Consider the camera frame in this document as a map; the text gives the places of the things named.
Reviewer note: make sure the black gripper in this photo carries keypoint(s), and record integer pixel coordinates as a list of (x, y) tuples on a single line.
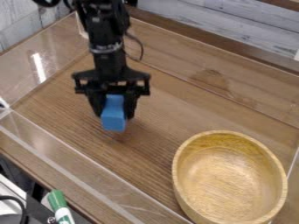
[(112, 77)]

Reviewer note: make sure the blue rectangular block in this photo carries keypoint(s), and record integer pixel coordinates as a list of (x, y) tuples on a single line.
[(113, 116)]

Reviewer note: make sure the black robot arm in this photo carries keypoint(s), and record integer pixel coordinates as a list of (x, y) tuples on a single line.
[(105, 22)]

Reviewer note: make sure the brown wooden bowl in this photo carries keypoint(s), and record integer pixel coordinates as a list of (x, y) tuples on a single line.
[(228, 180)]

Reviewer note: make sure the green white marker pen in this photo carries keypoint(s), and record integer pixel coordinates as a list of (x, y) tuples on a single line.
[(58, 207)]

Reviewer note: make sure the clear acrylic tray wall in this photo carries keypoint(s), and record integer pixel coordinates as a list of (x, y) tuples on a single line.
[(103, 196)]

